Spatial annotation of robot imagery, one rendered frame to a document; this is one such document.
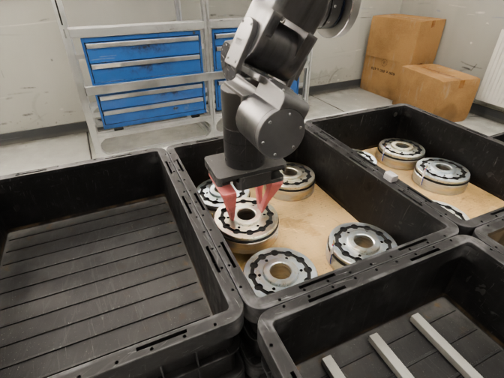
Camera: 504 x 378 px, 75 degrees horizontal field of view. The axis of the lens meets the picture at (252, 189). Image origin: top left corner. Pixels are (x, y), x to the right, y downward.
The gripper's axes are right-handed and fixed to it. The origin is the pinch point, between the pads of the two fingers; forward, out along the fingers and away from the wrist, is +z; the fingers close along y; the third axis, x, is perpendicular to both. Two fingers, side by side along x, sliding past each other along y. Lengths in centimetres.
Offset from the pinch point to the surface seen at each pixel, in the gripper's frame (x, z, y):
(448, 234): -19.1, -4.0, 19.5
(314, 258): -8.2, 6.1, 8.1
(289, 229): -0.5, 6.2, 7.8
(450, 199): -5.1, 6.6, 41.3
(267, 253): -7.1, 3.0, 0.4
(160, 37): 191, 9, 21
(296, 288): -18.9, -4.3, -2.1
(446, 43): 219, 41, 314
